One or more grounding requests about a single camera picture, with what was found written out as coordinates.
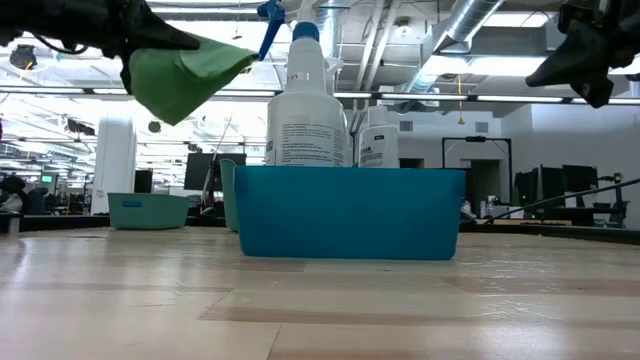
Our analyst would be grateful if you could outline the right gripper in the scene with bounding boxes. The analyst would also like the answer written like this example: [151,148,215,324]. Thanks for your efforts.
[524,0,640,109]

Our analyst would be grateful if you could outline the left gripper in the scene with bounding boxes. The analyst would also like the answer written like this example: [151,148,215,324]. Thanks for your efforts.
[0,0,201,95]

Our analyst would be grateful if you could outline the green microfibre cloth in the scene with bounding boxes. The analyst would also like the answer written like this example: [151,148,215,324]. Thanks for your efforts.
[127,34,259,127]

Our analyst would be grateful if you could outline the spray bottle with blue liquid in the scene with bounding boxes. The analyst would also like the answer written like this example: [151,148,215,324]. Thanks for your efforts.
[256,0,351,169]

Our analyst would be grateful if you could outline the small white labelled bottle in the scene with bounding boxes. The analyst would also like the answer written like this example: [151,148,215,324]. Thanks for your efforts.
[357,103,400,169]

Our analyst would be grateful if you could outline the black computer monitor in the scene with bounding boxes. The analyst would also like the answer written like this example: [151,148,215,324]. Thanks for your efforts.
[539,165,564,206]
[133,169,154,194]
[183,152,248,192]
[562,164,600,194]
[514,167,541,206]

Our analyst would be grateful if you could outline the black background desk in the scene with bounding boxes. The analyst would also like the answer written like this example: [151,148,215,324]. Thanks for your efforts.
[537,199,631,229]

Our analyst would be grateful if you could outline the small teal plastic basket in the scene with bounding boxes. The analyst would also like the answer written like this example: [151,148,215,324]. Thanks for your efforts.
[107,192,191,231]

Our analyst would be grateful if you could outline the large teal plastic basin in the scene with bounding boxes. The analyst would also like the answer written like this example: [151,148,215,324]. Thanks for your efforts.
[218,158,240,234]

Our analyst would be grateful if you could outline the person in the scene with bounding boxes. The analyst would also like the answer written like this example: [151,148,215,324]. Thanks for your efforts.
[0,174,26,216]

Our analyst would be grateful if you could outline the long ceiling light strip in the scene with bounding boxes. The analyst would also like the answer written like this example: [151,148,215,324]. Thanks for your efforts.
[0,85,640,105]

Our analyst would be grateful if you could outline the dark blue plastic bin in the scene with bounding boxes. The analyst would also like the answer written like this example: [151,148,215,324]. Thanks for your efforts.
[233,165,467,261]

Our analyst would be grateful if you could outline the black ceiling cable reel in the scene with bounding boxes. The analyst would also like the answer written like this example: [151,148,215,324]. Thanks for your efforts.
[8,43,39,70]

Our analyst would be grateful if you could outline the silver ventilation duct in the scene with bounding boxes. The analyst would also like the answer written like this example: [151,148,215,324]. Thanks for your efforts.
[314,4,342,61]
[402,0,504,96]

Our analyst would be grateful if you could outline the black background rig frame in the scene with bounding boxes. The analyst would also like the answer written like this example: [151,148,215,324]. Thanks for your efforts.
[441,135,514,211]

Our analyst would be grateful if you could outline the yellow hanging cord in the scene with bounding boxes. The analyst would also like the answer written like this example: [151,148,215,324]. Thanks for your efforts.
[455,74,465,126]

